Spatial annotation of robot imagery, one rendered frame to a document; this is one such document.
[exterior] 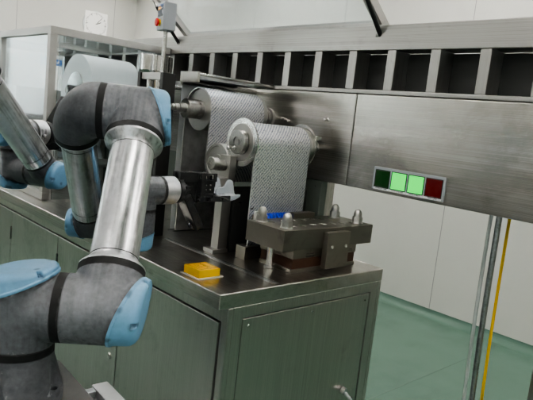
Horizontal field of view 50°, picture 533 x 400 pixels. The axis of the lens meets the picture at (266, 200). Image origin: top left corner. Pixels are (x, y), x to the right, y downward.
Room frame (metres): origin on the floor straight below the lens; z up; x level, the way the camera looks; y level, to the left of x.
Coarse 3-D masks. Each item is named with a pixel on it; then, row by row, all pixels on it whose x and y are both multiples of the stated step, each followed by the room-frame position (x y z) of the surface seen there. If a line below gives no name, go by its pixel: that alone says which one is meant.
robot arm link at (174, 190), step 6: (168, 180) 1.47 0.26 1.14; (174, 180) 1.48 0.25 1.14; (168, 186) 1.46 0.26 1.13; (174, 186) 1.47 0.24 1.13; (180, 186) 1.48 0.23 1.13; (168, 192) 1.53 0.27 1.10; (174, 192) 1.47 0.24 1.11; (180, 192) 1.48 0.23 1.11; (168, 198) 1.46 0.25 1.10; (174, 198) 1.48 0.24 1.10; (162, 204) 1.48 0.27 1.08
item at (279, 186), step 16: (256, 160) 1.71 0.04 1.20; (272, 160) 1.76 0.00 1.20; (256, 176) 1.72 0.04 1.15; (272, 176) 1.76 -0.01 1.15; (288, 176) 1.81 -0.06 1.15; (304, 176) 1.86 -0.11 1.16; (256, 192) 1.72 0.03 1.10; (272, 192) 1.77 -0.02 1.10; (288, 192) 1.81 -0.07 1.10; (304, 192) 1.87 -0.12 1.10; (256, 208) 1.73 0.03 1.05; (272, 208) 1.77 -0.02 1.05; (288, 208) 1.82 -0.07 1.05
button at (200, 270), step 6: (186, 264) 1.47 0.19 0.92; (192, 264) 1.47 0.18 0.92; (198, 264) 1.48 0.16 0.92; (204, 264) 1.49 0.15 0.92; (210, 264) 1.49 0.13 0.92; (186, 270) 1.47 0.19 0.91; (192, 270) 1.45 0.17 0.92; (198, 270) 1.43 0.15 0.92; (204, 270) 1.44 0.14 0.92; (210, 270) 1.45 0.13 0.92; (216, 270) 1.46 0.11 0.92; (198, 276) 1.43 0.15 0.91; (204, 276) 1.44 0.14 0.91; (210, 276) 1.45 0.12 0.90
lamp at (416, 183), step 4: (412, 176) 1.68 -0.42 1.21; (416, 176) 1.67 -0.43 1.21; (408, 180) 1.68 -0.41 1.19; (412, 180) 1.67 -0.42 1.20; (416, 180) 1.66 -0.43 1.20; (420, 180) 1.65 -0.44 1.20; (408, 184) 1.68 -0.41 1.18; (412, 184) 1.67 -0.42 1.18; (416, 184) 1.66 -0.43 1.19; (420, 184) 1.65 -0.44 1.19; (408, 188) 1.68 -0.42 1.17; (412, 188) 1.67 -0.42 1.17; (416, 188) 1.66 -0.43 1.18; (420, 188) 1.65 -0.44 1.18; (412, 192) 1.67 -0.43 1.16; (416, 192) 1.66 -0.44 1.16; (420, 192) 1.65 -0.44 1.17
